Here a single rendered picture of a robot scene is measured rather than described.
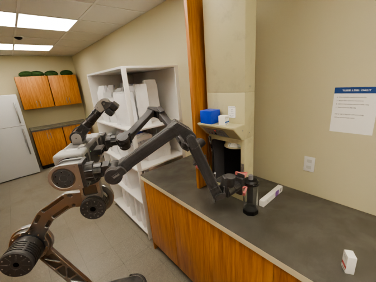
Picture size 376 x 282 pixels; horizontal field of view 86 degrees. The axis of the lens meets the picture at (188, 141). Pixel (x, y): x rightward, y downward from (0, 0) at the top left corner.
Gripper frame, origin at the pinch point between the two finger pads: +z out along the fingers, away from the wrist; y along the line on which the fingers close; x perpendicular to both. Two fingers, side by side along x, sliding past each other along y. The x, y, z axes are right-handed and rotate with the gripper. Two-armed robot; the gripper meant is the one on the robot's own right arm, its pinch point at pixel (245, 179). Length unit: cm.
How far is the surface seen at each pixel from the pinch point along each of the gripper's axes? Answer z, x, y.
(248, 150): 17.0, 9.0, 12.6
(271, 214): 12.2, -10.7, -25.9
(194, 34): 8, 45, 91
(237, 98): 12, 14, 48
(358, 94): 55, -39, 46
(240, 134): 7.1, 8.9, 26.3
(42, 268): -114, 176, -118
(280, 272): -14.8, -29.6, -36.7
